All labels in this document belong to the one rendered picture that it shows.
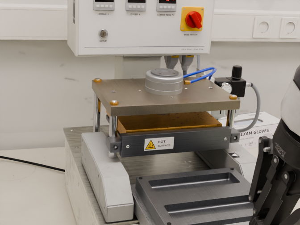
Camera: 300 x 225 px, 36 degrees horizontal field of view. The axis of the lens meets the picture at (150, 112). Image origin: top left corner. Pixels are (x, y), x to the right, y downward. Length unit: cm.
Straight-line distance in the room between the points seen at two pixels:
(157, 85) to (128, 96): 6
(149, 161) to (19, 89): 60
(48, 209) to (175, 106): 49
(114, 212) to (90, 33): 41
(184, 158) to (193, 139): 17
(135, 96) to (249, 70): 83
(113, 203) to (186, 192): 13
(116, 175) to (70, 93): 71
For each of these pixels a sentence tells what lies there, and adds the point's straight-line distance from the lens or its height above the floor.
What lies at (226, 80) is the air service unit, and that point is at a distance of 117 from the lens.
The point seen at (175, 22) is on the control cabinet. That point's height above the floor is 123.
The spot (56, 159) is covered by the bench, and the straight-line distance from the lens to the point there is 147.
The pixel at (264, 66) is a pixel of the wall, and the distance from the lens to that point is 170.
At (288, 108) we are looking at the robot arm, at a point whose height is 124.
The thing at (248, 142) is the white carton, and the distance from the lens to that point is 151.
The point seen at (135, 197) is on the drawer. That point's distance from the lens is 83.
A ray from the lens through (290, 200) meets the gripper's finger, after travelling 59.
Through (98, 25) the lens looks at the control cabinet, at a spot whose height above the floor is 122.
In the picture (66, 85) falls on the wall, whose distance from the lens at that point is 150.
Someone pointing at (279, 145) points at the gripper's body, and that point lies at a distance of 53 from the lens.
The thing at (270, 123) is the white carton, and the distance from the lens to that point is 157.
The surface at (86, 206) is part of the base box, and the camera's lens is 98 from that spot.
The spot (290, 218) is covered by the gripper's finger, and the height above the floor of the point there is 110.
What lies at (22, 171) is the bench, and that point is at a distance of 141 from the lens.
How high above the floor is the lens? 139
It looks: 20 degrees down
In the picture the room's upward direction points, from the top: 4 degrees clockwise
